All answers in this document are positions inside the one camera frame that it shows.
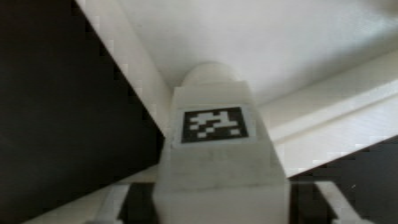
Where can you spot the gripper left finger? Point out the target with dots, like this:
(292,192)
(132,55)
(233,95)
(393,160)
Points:
(127,207)

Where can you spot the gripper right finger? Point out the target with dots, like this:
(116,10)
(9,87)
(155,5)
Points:
(320,206)

